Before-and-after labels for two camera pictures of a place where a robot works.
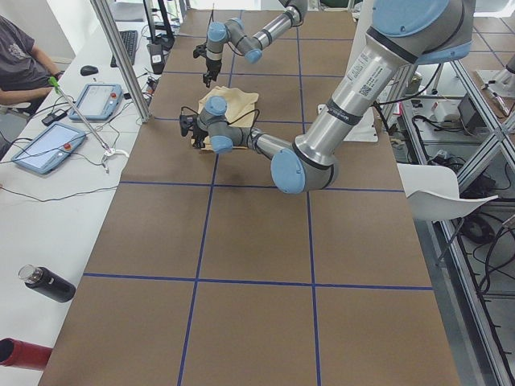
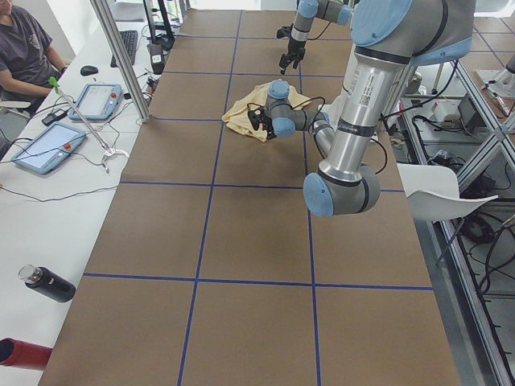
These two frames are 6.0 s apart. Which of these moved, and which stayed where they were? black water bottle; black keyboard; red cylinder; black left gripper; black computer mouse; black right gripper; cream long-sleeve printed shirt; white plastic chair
Moved: black left gripper; black right gripper; cream long-sleeve printed shirt
Stayed: black water bottle; white plastic chair; red cylinder; black keyboard; black computer mouse
